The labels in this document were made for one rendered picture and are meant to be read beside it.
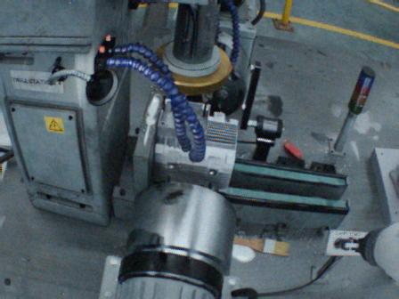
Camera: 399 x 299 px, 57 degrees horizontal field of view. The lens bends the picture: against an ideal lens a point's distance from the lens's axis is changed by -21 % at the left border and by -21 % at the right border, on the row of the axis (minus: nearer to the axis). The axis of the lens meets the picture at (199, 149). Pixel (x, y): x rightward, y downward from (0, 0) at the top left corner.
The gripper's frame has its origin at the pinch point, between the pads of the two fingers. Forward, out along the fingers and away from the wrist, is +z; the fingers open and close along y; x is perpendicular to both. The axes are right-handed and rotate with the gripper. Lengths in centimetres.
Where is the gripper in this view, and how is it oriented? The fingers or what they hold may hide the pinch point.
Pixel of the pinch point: (348, 244)
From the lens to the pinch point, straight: 105.6
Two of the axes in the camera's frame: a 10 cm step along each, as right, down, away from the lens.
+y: -9.9, -1.6, 0.0
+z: -0.3, 1.6, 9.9
